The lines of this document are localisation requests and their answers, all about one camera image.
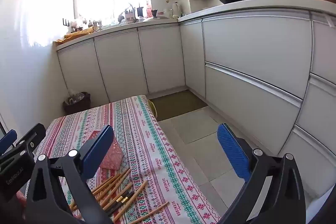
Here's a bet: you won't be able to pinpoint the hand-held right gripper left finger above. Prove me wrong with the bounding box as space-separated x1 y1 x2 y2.
25 124 116 224

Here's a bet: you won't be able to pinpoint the pile of wooden chopsticks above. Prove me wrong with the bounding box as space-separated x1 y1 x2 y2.
69 167 170 224

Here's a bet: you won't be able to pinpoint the pink plastic basket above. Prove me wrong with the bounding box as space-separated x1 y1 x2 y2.
89 128 124 170

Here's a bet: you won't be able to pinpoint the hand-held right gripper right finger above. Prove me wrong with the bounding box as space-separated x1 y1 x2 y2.
217 123 306 224

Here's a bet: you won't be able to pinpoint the white kitchen countertop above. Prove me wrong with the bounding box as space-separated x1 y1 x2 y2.
55 0 336 51

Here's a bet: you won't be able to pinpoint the yellow stool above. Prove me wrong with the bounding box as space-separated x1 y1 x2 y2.
148 100 158 117

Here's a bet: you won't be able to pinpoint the yellow cloth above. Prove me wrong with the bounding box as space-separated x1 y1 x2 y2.
55 27 94 46

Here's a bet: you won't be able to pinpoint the olive floor mat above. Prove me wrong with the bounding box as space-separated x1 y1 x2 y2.
148 90 208 122

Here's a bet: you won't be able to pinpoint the white base cabinets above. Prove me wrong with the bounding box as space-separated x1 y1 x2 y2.
56 10 336 164

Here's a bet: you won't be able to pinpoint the row of small bottles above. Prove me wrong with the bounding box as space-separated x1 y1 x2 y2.
79 18 103 30

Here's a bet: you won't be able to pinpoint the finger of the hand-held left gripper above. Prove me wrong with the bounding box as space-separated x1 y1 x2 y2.
12 123 54 161
0 130 17 155

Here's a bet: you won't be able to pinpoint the dark trash bin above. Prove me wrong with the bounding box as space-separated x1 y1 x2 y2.
63 91 91 115

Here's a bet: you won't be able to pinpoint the black chopstick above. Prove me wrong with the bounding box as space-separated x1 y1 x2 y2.
106 191 138 214
103 183 134 211

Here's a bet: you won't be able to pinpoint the patterned tablecloth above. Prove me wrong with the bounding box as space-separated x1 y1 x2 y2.
25 94 222 224

